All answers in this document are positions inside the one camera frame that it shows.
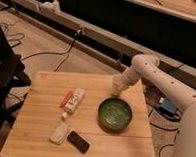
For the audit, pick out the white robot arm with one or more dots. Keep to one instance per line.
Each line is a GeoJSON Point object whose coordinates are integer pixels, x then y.
{"type": "Point", "coordinates": [182, 96]}

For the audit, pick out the white wrapped packet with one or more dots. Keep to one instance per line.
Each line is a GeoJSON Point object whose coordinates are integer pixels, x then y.
{"type": "Point", "coordinates": [59, 133]}

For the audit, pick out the orange marker pen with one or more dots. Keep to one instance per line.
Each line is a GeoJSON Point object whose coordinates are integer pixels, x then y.
{"type": "Point", "coordinates": [66, 98]}

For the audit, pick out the white tube with cap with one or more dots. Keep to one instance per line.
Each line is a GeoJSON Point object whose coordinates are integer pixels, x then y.
{"type": "Point", "coordinates": [73, 103]}

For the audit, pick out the green ceramic bowl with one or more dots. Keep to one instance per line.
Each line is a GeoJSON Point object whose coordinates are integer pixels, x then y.
{"type": "Point", "coordinates": [114, 113]}

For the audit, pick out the black phone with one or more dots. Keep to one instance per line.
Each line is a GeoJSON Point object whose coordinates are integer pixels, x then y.
{"type": "Point", "coordinates": [78, 142]}

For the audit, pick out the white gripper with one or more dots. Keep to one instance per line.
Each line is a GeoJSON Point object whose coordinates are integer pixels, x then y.
{"type": "Point", "coordinates": [128, 79]}

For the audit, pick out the blue power box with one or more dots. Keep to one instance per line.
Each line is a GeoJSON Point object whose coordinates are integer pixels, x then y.
{"type": "Point", "coordinates": [167, 106]}

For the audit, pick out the white object on ledge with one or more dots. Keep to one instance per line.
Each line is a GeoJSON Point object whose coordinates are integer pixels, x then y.
{"type": "Point", "coordinates": [54, 6]}

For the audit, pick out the wooden table board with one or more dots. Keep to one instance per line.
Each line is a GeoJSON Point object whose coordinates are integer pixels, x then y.
{"type": "Point", "coordinates": [30, 135]}

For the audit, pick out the black stand left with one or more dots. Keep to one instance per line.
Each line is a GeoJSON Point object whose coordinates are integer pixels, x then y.
{"type": "Point", "coordinates": [11, 75]}

